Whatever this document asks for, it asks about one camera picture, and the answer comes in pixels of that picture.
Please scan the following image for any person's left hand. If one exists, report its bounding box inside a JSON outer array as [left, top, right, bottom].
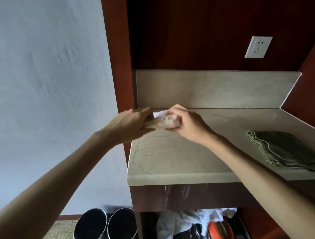
[[105, 107, 156, 146]]

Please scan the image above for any orange round container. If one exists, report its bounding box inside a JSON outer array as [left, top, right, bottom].
[[207, 221, 235, 239]]

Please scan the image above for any clear plastic packet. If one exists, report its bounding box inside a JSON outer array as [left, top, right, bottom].
[[153, 110, 183, 130]]

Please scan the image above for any black metal bin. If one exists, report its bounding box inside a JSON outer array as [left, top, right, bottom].
[[107, 207, 138, 239], [73, 208, 109, 239]]

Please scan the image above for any stack of green cloths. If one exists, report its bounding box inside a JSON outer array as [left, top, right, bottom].
[[246, 130, 315, 172]]

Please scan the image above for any white crumpled fabric bundle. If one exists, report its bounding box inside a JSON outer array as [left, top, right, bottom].
[[156, 208, 238, 239]]

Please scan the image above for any person's left forearm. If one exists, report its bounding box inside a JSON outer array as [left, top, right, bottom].
[[0, 129, 119, 239]]

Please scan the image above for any woven straw mat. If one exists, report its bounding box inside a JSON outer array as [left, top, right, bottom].
[[48, 219, 80, 239]]

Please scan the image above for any white wall socket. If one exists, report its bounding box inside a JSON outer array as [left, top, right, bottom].
[[244, 36, 273, 59]]

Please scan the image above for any red-brown wooden cabinet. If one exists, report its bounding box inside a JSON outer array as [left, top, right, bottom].
[[101, 0, 315, 239]]

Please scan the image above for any person's right forearm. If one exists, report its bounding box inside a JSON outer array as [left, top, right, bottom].
[[203, 132, 315, 239]]

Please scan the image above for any person's right hand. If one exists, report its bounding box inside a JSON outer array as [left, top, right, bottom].
[[166, 104, 215, 146]]

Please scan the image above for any beige stone backsplash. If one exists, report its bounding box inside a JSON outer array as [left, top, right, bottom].
[[135, 69, 302, 109]]

